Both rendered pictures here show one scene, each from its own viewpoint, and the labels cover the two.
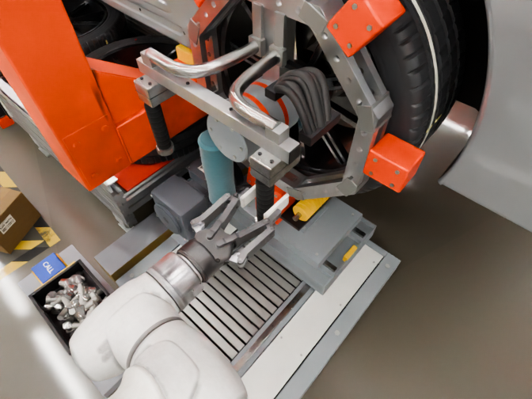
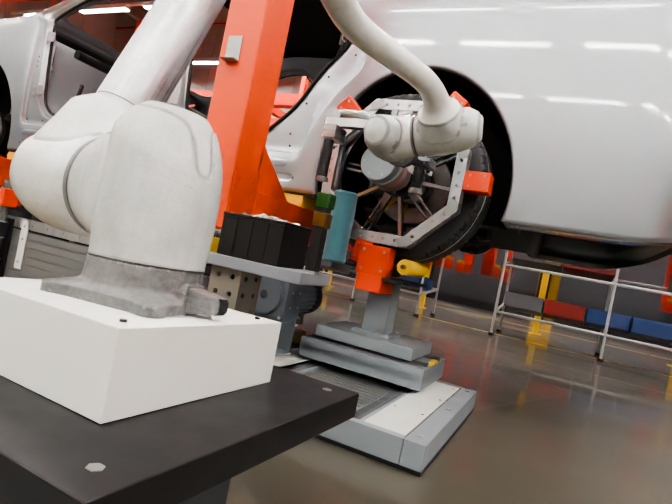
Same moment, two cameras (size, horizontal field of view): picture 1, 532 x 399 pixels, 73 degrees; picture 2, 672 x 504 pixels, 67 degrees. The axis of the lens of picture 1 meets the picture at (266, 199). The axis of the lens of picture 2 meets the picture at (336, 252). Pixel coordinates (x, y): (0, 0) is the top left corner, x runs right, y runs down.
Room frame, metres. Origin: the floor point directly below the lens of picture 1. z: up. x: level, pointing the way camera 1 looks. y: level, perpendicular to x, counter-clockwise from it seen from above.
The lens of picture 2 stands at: (-1.04, 0.67, 0.51)
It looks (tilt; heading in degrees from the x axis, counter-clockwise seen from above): 0 degrees down; 343
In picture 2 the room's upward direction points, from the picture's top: 11 degrees clockwise
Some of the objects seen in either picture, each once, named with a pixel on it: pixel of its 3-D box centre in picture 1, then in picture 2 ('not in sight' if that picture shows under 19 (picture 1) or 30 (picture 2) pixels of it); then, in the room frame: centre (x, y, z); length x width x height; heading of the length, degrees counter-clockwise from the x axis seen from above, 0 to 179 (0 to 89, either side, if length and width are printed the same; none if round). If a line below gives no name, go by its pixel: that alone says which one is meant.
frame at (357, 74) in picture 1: (276, 101); (393, 173); (0.73, -0.03, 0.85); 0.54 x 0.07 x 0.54; 48
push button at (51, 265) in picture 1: (50, 269); not in sight; (0.47, 0.62, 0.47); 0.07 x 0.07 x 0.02; 48
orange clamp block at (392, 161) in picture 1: (393, 162); (478, 183); (0.53, -0.27, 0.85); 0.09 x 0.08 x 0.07; 48
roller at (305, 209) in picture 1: (323, 190); (413, 269); (0.73, -0.18, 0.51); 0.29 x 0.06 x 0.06; 138
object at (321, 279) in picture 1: (300, 224); (373, 356); (0.85, -0.15, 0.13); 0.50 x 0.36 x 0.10; 48
